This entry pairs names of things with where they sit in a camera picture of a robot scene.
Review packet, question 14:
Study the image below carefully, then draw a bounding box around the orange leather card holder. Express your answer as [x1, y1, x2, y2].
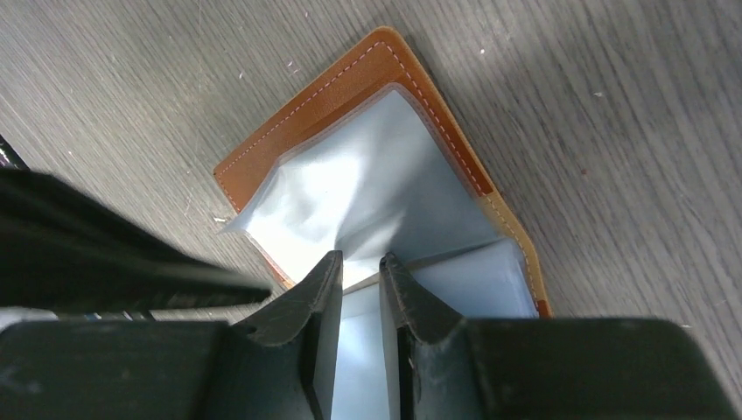
[213, 26, 552, 419]

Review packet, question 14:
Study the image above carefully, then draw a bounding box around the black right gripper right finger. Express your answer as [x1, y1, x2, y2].
[379, 254, 738, 419]

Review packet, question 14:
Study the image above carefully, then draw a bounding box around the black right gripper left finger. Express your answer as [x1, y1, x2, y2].
[1, 250, 343, 419]

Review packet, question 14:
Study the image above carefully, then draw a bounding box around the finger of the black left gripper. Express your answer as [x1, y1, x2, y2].
[1, 169, 271, 313]

